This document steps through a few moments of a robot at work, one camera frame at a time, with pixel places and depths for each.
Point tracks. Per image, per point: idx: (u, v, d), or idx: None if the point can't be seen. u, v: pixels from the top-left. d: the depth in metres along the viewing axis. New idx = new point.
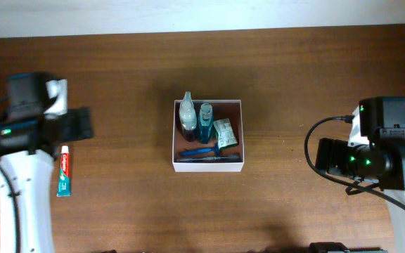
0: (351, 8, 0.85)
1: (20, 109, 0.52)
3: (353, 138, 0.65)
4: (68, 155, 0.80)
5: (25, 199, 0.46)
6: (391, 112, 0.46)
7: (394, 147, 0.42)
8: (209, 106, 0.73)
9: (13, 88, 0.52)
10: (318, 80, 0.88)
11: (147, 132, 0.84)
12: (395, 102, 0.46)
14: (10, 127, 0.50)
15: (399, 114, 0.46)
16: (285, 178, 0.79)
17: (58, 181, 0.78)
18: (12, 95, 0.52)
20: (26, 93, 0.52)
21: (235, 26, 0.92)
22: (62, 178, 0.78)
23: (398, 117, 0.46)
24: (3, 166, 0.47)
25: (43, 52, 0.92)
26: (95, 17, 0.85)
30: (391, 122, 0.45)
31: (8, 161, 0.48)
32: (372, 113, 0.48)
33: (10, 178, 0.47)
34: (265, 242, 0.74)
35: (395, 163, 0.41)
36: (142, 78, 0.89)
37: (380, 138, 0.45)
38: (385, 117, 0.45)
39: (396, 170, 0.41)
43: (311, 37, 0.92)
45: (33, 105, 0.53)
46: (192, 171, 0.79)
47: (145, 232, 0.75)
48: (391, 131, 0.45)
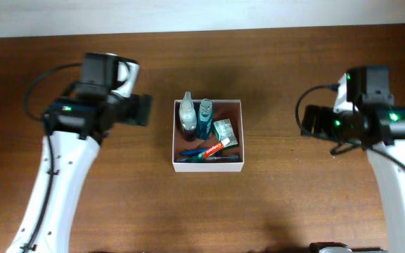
0: (350, 8, 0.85)
1: (93, 89, 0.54)
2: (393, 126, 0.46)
3: (339, 107, 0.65)
4: (222, 144, 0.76)
5: (61, 178, 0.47)
6: (373, 79, 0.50)
7: (373, 111, 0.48)
8: (209, 102, 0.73)
9: (90, 69, 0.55)
10: (318, 79, 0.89)
11: (147, 131, 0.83)
12: (376, 72, 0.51)
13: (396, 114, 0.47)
14: (72, 106, 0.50)
15: (380, 81, 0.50)
16: (285, 178, 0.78)
17: (195, 157, 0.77)
18: (91, 74, 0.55)
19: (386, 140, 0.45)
20: (96, 76, 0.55)
21: (235, 26, 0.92)
22: (199, 154, 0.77)
23: (379, 83, 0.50)
24: (53, 141, 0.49)
25: (43, 52, 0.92)
26: (95, 17, 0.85)
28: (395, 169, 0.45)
30: (373, 88, 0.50)
31: (58, 137, 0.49)
32: (356, 81, 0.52)
33: (55, 156, 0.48)
34: (265, 242, 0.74)
35: (373, 123, 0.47)
36: (143, 77, 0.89)
37: (362, 103, 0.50)
38: (367, 85, 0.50)
39: (375, 127, 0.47)
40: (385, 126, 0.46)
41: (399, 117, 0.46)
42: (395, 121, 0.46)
43: (311, 36, 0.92)
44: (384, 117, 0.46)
45: (100, 86, 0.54)
46: (192, 171, 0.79)
47: (145, 232, 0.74)
48: (372, 97, 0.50)
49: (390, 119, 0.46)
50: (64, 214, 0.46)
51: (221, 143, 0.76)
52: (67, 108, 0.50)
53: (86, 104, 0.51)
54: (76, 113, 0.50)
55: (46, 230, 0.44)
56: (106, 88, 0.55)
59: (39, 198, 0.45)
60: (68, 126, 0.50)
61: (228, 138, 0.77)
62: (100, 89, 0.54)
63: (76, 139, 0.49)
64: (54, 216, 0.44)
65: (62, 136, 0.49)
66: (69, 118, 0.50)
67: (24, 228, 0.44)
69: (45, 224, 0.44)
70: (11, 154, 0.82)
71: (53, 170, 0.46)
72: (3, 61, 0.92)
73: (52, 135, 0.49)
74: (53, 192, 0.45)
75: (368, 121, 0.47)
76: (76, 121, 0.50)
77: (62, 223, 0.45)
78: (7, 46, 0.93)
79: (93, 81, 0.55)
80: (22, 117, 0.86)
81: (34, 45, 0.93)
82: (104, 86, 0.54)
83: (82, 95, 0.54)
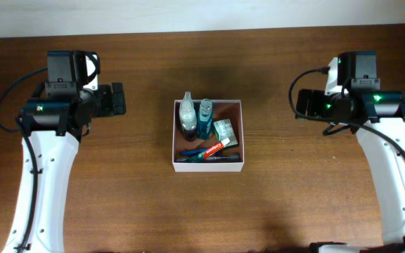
0: (349, 8, 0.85)
1: (62, 86, 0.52)
2: (377, 107, 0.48)
3: (331, 90, 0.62)
4: (222, 144, 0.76)
5: (46, 175, 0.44)
6: (363, 62, 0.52)
7: (360, 95, 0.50)
8: (210, 102, 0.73)
9: (55, 67, 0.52)
10: (318, 79, 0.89)
11: (147, 131, 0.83)
12: (367, 53, 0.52)
13: (380, 95, 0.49)
14: (45, 105, 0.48)
15: (369, 65, 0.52)
16: (285, 178, 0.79)
17: (195, 157, 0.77)
18: (57, 71, 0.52)
19: (370, 118, 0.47)
20: (64, 73, 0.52)
21: (235, 26, 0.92)
22: (199, 154, 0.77)
23: (368, 67, 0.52)
24: (32, 142, 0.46)
25: (43, 52, 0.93)
26: (95, 18, 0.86)
28: (382, 143, 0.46)
30: (361, 72, 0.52)
31: (36, 137, 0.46)
32: (346, 65, 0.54)
33: (36, 154, 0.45)
34: (265, 242, 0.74)
35: (359, 105, 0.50)
36: (142, 77, 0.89)
37: (351, 87, 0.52)
38: (357, 69, 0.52)
39: (361, 108, 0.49)
40: (370, 107, 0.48)
41: (382, 98, 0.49)
42: (379, 102, 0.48)
43: (310, 37, 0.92)
44: (370, 99, 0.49)
45: (69, 83, 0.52)
46: (192, 171, 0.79)
47: (145, 232, 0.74)
48: (361, 81, 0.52)
49: (374, 100, 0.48)
50: (55, 209, 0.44)
51: (221, 143, 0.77)
52: (41, 107, 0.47)
53: (58, 100, 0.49)
54: (50, 110, 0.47)
55: (39, 228, 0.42)
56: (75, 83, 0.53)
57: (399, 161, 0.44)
59: (25, 198, 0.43)
60: (46, 124, 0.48)
61: (228, 138, 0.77)
62: (70, 85, 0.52)
63: (55, 135, 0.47)
64: (46, 211, 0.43)
65: (41, 136, 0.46)
66: (44, 116, 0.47)
67: (16, 230, 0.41)
69: (37, 222, 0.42)
70: (11, 155, 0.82)
71: (36, 168, 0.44)
72: (3, 61, 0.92)
73: (30, 136, 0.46)
74: (41, 189, 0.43)
75: (355, 105, 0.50)
76: (52, 117, 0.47)
77: (54, 218, 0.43)
78: (7, 46, 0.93)
79: (61, 79, 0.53)
80: None
81: (34, 45, 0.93)
82: (73, 81, 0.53)
83: (53, 93, 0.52)
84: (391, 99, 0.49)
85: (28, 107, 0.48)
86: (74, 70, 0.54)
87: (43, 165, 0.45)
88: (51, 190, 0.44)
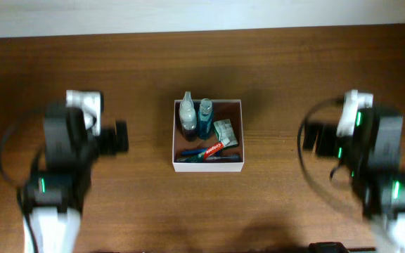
0: (344, 8, 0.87)
1: (63, 155, 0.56)
2: (394, 202, 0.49)
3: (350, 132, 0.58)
4: (222, 144, 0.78)
5: (42, 217, 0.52)
6: (387, 131, 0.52)
7: (377, 187, 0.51)
8: (210, 102, 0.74)
9: (56, 133, 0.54)
10: (318, 79, 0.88)
11: (147, 131, 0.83)
12: (391, 115, 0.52)
13: (399, 186, 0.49)
14: (46, 180, 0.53)
15: (391, 130, 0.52)
16: (285, 178, 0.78)
17: (195, 157, 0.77)
18: (58, 138, 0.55)
19: (386, 213, 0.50)
20: (63, 136, 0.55)
21: (235, 26, 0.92)
22: (200, 154, 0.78)
23: (389, 133, 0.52)
24: (34, 226, 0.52)
25: (44, 51, 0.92)
26: (95, 17, 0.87)
28: (394, 229, 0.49)
30: (382, 139, 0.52)
31: (38, 223, 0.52)
32: (364, 125, 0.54)
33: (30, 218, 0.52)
34: (265, 242, 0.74)
35: (374, 199, 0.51)
36: (143, 76, 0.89)
37: (367, 167, 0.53)
38: (376, 142, 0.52)
39: (377, 202, 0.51)
40: (387, 204, 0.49)
41: (401, 190, 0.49)
42: (396, 197, 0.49)
43: (311, 36, 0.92)
44: (388, 191, 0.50)
45: (69, 148, 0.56)
46: (192, 171, 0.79)
47: (145, 232, 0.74)
48: (378, 160, 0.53)
49: (393, 190, 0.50)
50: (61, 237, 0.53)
51: (221, 143, 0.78)
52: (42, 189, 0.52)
53: (58, 175, 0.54)
54: (51, 188, 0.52)
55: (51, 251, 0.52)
56: (74, 150, 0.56)
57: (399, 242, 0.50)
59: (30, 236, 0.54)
60: (46, 203, 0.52)
61: (228, 138, 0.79)
62: (69, 150, 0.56)
63: (55, 211, 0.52)
64: (55, 241, 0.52)
65: (41, 215, 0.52)
66: (45, 195, 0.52)
67: None
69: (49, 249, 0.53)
70: (10, 154, 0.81)
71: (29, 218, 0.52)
72: (3, 61, 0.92)
73: (33, 217, 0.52)
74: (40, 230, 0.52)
75: (369, 197, 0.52)
76: (52, 190, 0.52)
77: (67, 241, 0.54)
78: (7, 45, 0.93)
79: (62, 145, 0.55)
80: (22, 117, 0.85)
81: (33, 45, 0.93)
82: (72, 147, 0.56)
83: (54, 162, 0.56)
84: None
85: (29, 183, 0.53)
86: (74, 132, 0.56)
87: (36, 216, 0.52)
88: (51, 228, 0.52)
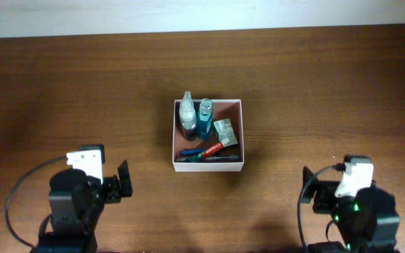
0: (343, 8, 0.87)
1: (69, 225, 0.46)
2: None
3: (343, 192, 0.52)
4: (222, 145, 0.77)
5: None
6: (381, 236, 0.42)
7: None
8: (209, 101, 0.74)
9: (60, 206, 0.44)
10: (318, 79, 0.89)
11: (147, 131, 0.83)
12: (386, 236, 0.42)
13: None
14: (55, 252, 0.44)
15: (384, 239, 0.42)
16: (285, 178, 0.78)
17: (195, 157, 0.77)
18: (63, 211, 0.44)
19: None
20: (69, 211, 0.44)
21: (234, 26, 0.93)
22: (199, 154, 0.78)
23: (382, 237, 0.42)
24: None
25: (46, 51, 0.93)
26: (95, 17, 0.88)
28: None
30: (373, 240, 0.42)
31: None
32: (349, 216, 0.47)
33: None
34: (266, 242, 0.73)
35: None
36: (143, 76, 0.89)
37: None
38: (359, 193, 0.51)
39: None
40: None
41: None
42: None
43: (309, 36, 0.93)
44: None
45: (77, 221, 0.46)
46: (192, 171, 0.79)
47: (145, 232, 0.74)
48: None
49: None
50: None
51: (221, 143, 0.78)
52: None
53: (67, 247, 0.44)
54: None
55: None
56: (84, 221, 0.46)
57: None
59: None
60: None
61: (227, 138, 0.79)
62: (76, 221, 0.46)
63: None
64: None
65: None
66: None
67: None
69: None
70: (9, 154, 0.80)
71: None
72: (4, 61, 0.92)
73: None
74: None
75: None
76: None
77: None
78: (8, 46, 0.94)
79: (67, 217, 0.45)
80: (22, 116, 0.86)
81: (34, 45, 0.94)
82: (79, 219, 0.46)
83: (59, 230, 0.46)
84: None
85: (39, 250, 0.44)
86: (79, 202, 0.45)
87: None
88: None
